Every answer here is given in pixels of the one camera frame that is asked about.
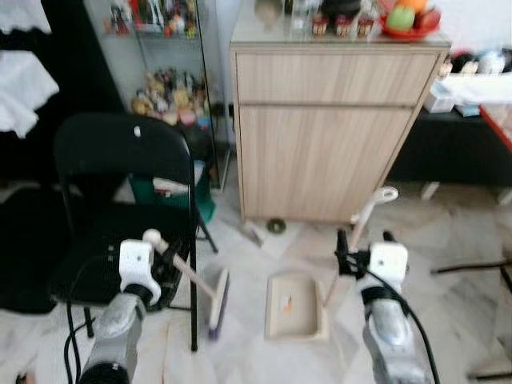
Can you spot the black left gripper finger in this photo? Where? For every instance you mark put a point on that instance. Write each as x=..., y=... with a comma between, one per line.
x=174, y=246

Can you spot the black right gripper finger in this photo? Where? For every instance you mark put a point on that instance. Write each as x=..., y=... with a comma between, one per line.
x=390, y=238
x=343, y=244

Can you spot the beige hand brush purple bristles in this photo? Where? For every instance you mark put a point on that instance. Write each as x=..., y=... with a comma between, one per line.
x=219, y=292

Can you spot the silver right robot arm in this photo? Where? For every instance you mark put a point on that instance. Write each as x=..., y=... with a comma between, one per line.
x=392, y=336

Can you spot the green plastic bin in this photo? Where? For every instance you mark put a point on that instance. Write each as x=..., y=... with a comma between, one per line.
x=204, y=204

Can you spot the green tape roll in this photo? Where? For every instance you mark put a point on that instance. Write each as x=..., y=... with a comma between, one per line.
x=276, y=226

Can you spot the black metal leg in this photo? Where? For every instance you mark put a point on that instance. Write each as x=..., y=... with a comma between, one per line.
x=492, y=374
x=472, y=267

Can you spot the light wooden cabinet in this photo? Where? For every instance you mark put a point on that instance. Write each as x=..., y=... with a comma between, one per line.
x=320, y=144

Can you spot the black low bench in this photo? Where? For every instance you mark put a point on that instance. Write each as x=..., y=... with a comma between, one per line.
x=448, y=148

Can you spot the black folding chair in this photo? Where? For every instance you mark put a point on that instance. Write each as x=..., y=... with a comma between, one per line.
x=112, y=152

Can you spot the small white box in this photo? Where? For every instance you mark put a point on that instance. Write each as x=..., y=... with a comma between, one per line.
x=439, y=98

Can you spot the glass display cabinet with figurines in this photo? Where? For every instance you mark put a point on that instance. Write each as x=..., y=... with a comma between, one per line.
x=168, y=88

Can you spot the red-edged table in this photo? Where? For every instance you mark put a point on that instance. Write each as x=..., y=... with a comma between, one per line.
x=502, y=120

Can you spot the white tray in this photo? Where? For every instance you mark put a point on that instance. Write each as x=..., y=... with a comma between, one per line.
x=480, y=88

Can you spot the red fruit bowl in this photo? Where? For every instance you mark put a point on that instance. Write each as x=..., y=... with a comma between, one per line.
x=412, y=34

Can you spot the small dark red jar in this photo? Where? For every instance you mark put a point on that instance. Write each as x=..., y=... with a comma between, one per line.
x=366, y=26
x=343, y=26
x=320, y=26

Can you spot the white hanging cloth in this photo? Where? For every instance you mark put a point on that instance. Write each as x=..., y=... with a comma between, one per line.
x=24, y=88
x=20, y=14

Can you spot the green apple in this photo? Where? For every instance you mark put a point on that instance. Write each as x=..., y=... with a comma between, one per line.
x=401, y=18

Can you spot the orange fruit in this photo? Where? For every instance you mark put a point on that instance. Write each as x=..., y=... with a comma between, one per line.
x=410, y=5

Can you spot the dark bowl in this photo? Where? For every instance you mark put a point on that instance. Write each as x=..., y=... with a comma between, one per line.
x=340, y=6

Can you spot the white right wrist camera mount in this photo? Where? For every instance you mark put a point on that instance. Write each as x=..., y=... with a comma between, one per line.
x=390, y=264

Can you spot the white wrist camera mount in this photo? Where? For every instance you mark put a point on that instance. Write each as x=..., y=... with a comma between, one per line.
x=134, y=260
x=390, y=264

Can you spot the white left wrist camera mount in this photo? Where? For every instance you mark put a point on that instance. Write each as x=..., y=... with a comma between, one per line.
x=134, y=260

